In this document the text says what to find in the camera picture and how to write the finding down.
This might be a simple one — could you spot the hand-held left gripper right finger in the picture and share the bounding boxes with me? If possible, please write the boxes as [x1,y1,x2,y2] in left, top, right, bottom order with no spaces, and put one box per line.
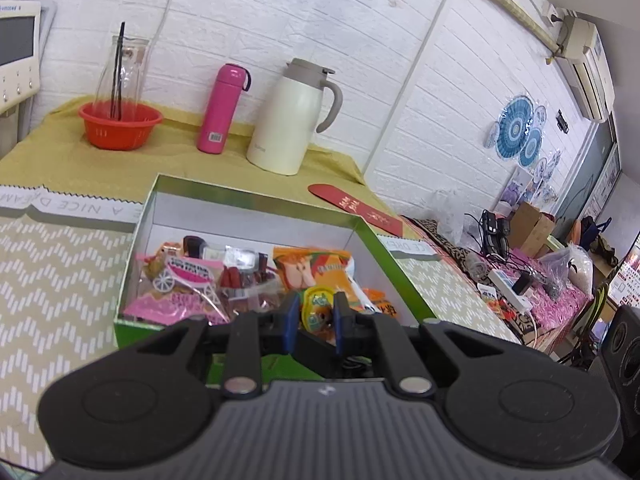
[334,292,511,395]

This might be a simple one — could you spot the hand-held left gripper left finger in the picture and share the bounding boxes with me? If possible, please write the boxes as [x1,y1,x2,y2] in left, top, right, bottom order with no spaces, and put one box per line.
[122,294,302,395]

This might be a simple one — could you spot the yellow cartoon snack packet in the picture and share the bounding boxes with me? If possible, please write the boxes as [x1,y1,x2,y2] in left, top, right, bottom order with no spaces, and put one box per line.
[299,285,337,346]

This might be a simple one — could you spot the small orange snack packet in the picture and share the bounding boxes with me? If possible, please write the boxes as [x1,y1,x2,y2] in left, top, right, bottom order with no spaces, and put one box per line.
[362,287,401,321]

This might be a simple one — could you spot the orange chips packet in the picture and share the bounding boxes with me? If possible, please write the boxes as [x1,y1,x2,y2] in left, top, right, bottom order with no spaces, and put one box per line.
[272,246,361,311]

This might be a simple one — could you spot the clear red-edged jerky packet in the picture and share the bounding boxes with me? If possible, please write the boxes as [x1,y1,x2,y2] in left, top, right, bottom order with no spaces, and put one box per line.
[220,265,281,313]
[202,246,271,273]

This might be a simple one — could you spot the pink snack packet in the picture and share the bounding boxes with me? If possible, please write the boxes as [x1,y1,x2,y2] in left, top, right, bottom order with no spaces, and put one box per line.
[122,255,231,326]

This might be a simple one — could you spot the green cardboard box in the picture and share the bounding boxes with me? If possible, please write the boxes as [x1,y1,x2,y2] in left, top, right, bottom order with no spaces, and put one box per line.
[114,174,437,391]

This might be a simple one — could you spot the clear packet brown dates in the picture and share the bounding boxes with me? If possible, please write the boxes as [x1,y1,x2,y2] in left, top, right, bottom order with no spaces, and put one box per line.
[182,235,208,261]

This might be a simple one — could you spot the red envelope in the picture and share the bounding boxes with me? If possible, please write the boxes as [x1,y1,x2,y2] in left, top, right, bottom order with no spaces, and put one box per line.
[307,183,405,237]

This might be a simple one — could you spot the leopard print cloth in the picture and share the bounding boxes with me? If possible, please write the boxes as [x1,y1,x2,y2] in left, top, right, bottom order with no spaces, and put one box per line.
[402,216,481,286]

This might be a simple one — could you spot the white power strip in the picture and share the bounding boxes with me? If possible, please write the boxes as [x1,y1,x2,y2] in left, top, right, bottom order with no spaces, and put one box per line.
[487,269,533,311]

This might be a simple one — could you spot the yellow-green cloth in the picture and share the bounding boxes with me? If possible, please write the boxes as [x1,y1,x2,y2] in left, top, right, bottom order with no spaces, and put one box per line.
[0,95,416,241]

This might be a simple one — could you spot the cream thermal jug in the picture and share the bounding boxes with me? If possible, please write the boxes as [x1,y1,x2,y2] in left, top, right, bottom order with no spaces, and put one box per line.
[246,58,344,177]

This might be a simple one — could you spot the brown cardboard box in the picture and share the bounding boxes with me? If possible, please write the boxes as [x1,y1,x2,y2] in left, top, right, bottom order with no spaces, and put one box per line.
[509,202,557,260]

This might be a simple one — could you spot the pink floral cloth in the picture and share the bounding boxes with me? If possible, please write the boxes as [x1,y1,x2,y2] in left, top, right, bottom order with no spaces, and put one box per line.
[470,250,596,346]

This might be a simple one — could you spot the pink thermos bottle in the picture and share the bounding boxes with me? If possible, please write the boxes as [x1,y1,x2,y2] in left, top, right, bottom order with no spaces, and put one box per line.
[196,63,252,155]

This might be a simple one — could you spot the crumpled clear plastic bag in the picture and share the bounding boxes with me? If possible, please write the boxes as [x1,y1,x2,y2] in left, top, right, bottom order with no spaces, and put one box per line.
[540,245,596,301]

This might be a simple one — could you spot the red plastic basket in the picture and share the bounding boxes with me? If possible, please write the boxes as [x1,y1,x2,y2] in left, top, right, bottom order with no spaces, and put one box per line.
[77,101,165,151]

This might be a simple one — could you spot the blue paper fan decoration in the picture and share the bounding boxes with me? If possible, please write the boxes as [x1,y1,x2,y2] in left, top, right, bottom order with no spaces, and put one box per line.
[517,127,545,168]
[492,92,536,161]

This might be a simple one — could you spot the black speaker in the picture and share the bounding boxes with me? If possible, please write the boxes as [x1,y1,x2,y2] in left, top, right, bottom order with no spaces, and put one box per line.
[597,305,640,411]

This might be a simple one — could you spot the glass jar with straw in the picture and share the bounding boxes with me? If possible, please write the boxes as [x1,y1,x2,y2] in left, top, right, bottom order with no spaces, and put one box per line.
[95,35,151,121]

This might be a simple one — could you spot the black straw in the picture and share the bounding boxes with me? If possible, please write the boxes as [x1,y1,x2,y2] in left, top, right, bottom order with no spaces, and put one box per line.
[114,21,127,121]

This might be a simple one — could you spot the white air conditioner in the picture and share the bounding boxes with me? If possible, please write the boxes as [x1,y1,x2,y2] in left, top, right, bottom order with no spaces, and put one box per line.
[547,7,617,122]

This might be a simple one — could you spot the white appliance with screen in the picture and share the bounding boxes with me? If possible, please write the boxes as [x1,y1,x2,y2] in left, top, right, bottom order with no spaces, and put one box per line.
[0,0,57,158]

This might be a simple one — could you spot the black charger with cables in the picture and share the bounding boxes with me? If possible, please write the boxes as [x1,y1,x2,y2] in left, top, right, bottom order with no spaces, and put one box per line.
[462,210,516,261]

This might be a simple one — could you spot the purple wall picture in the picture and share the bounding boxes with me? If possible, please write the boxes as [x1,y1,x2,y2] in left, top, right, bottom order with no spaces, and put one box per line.
[502,165,558,206]

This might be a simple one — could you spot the white wall cable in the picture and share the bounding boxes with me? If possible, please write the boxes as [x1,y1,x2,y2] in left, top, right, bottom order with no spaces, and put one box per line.
[364,0,461,173]
[149,0,191,61]

